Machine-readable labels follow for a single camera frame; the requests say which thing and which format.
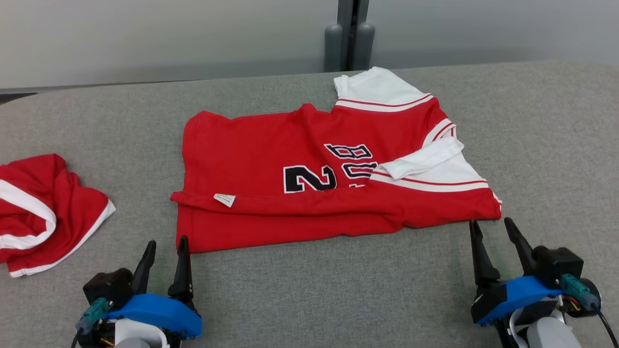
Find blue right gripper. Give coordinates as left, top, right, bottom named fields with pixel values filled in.
left=470, top=217, right=564, bottom=325

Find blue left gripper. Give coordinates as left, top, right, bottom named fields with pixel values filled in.
left=104, top=235, right=203, bottom=339

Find red white-striped shorts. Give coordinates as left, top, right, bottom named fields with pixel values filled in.
left=0, top=154, right=117, bottom=278

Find red white numbered jersey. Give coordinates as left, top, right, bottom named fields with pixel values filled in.
left=170, top=67, right=502, bottom=254

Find teal left camera connector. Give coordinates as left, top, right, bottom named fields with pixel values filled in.
left=77, top=298, right=111, bottom=334

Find teal camera connector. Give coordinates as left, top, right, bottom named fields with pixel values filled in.
left=561, top=274, right=600, bottom=310
left=77, top=298, right=111, bottom=334

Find teal right camera connector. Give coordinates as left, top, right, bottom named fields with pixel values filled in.
left=561, top=274, right=600, bottom=310

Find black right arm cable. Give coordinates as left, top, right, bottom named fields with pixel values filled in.
left=596, top=309, right=619, bottom=348

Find grey rounded post foot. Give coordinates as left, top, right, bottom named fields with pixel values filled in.
left=324, top=23, right=343, bottom=73
left=352, top=22, right=375, bottom=71

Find grey metal partition post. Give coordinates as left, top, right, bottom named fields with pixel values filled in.
left=337, top=0, right=370, bottom=71

